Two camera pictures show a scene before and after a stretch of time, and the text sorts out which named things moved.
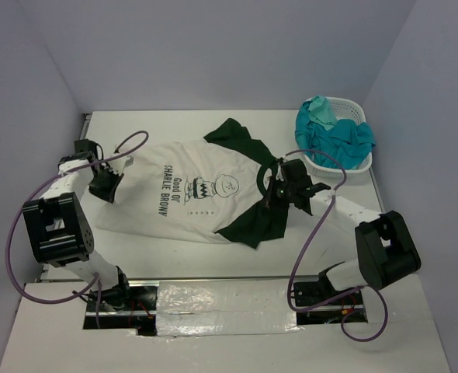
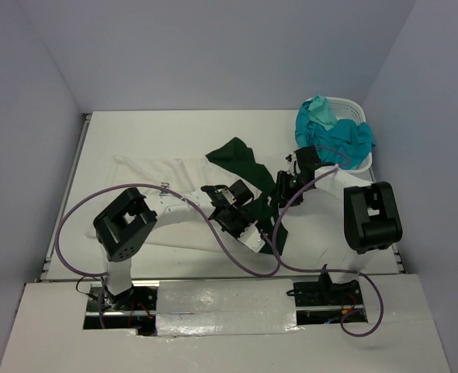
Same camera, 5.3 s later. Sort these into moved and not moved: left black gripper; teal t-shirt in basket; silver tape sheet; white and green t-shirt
Moved: left black gripper; white and green t-shirt
Not moved: teal t-shirt in basket; silver tape sheet
